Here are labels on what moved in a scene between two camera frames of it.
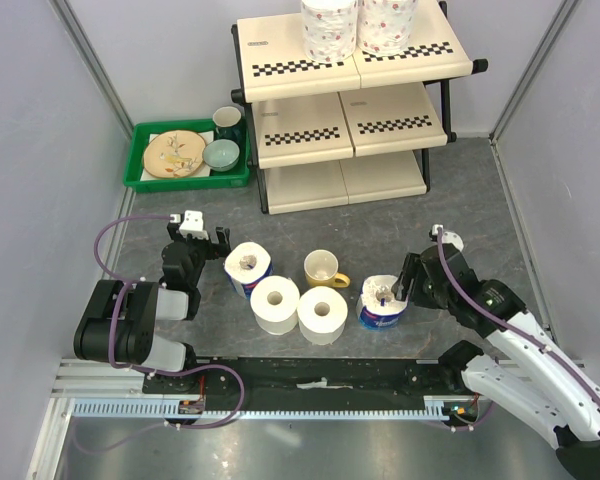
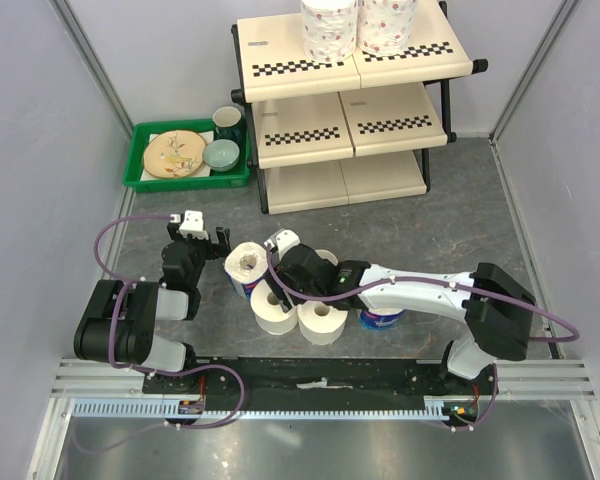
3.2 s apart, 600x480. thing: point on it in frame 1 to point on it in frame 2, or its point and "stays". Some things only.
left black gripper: (215, 250) stays
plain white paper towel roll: (274, 300) stays
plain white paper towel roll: (322, 312) stays
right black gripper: (413, 268) to (277, 288)
